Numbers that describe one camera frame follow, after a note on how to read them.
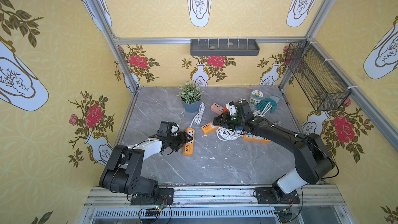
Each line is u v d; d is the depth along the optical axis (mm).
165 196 732
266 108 1033
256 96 1050
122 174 436
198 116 1007
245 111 684
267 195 732
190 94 949
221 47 929
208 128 954
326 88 743
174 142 780
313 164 443
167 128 746
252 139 921
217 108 1062
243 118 686
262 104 1060
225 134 924
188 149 857
